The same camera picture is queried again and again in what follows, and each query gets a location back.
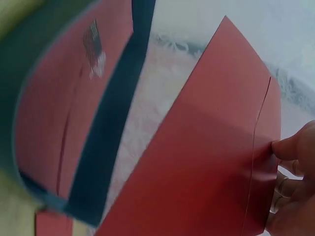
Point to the blue cardboard box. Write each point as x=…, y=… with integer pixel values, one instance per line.
x=115, y=103

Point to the person's right fingers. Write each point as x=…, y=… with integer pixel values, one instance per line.
x=292, y=196

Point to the white fluffy fringed mat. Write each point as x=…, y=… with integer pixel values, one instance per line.
x=155, y=98

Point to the person's right hand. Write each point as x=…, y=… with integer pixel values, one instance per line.
x=297, y=186

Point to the red envelope with silver print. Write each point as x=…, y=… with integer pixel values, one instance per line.
x=56, y=98

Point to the person's right thumb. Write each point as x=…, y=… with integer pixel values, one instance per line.
x=294, y=145

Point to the plain red envelope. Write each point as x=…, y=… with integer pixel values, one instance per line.
x=201, y=147

